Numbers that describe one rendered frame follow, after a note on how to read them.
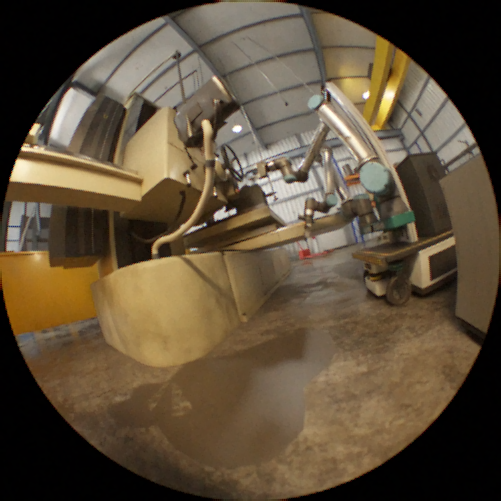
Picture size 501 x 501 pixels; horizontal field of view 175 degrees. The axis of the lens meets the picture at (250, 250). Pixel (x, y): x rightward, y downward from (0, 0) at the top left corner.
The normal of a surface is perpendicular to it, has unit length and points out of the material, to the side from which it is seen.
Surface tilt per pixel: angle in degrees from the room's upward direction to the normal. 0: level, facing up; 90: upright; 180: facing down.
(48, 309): 90
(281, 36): 169
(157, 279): 90
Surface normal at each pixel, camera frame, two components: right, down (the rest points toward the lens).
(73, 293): 0.90, -0.25
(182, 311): 0.65, -0.22
